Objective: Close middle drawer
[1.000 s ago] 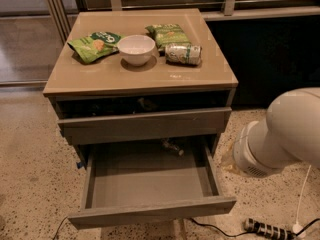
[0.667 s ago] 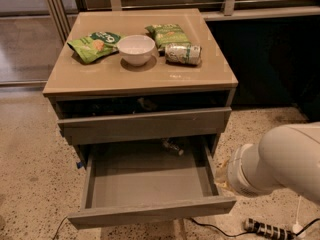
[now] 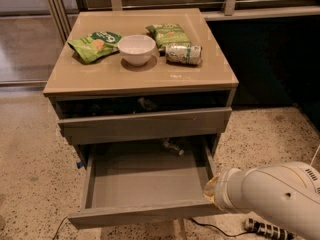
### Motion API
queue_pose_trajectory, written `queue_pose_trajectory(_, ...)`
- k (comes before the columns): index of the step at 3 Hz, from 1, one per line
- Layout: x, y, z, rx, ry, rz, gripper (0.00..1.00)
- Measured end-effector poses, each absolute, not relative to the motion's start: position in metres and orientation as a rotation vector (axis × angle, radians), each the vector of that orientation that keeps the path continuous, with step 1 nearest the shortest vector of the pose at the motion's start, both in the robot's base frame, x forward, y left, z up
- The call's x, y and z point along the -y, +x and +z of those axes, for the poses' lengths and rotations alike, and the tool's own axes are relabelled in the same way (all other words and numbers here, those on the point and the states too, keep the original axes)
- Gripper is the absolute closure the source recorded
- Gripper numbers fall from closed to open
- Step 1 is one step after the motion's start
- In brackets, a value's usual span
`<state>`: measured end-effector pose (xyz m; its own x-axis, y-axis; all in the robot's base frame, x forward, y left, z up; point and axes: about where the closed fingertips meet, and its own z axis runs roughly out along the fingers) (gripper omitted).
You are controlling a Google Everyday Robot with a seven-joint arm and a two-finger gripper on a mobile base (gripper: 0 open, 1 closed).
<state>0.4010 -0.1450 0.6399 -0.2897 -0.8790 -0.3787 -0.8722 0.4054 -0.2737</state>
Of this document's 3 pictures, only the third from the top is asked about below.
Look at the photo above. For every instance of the grey three-drawer cabinet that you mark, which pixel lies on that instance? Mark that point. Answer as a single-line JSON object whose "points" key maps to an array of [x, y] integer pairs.
{"points": [[112, 77]]}

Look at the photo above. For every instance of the white ceramic bowl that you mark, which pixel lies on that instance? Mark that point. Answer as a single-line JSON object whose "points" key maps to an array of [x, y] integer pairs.
{"points": [[137, 50]]}

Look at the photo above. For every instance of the black power strip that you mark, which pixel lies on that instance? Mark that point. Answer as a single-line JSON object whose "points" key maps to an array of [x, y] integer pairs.
{"points": [[267, 230]]}

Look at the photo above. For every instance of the green chip bag right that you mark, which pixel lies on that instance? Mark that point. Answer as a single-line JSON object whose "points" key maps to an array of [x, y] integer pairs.
{"points": [[166, 34]]}

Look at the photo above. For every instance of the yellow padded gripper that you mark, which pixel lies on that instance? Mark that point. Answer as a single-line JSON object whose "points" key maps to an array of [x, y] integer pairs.
{"points": [[224, 188]]}

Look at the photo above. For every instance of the white green soda can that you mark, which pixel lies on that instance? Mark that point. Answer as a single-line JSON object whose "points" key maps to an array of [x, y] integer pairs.
{"points": [[184, 54]]}

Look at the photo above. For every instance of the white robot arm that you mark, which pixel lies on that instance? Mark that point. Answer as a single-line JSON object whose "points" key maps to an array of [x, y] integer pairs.
{"points": [[286, 194]]}

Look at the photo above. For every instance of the blue tape piece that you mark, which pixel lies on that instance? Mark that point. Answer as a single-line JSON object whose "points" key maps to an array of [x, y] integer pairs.
{"points": [[79, 165]]}

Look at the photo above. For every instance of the grey drawer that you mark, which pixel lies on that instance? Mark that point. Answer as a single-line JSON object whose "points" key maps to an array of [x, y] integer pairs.
{"points": [[103, 120], [141, 182]]}

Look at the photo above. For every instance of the green chip bag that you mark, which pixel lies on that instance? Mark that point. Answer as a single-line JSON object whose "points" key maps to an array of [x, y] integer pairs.
{"points": [[166, 34], [95, 46]]}

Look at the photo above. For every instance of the bottle inside middle drawer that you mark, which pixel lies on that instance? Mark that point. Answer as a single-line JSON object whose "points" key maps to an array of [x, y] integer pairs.
{"points": [[169, 144]]}

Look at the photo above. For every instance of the green chip bag left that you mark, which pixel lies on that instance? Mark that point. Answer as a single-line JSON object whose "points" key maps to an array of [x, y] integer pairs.
{"points": [[95, 46]]}

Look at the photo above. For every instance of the grey top drawer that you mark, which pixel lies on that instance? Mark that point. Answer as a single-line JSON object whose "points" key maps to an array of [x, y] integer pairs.
{"points": [[103, 120]]}

